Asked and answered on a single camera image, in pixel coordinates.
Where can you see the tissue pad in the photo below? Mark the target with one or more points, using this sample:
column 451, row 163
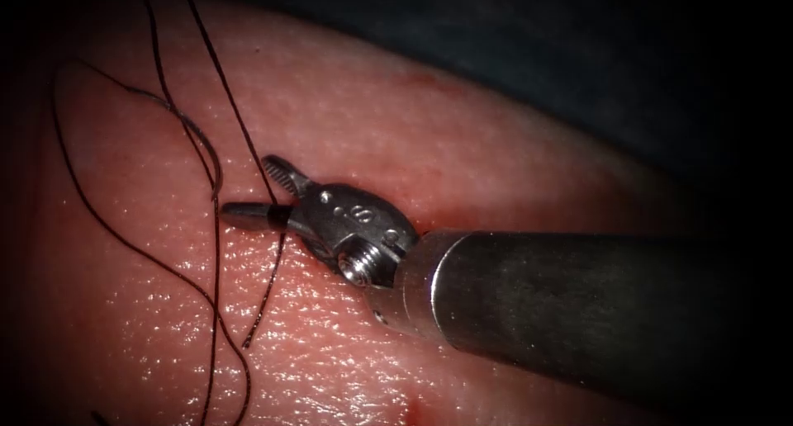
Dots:
column 186, row 290

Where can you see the right arm needle driver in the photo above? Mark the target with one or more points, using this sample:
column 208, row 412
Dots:
column 353, row 225

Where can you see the dark right arm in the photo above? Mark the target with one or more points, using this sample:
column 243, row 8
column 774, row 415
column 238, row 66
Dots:
column 557, row 302

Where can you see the dark cloth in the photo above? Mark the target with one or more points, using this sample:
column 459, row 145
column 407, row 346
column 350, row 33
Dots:
column 557, row 61

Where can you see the black thread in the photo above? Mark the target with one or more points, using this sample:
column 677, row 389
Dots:
column 215, row 228

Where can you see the right arm needle driver jaw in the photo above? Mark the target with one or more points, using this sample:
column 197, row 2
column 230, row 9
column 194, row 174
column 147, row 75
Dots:
column 254, row 216
column 282, row 173

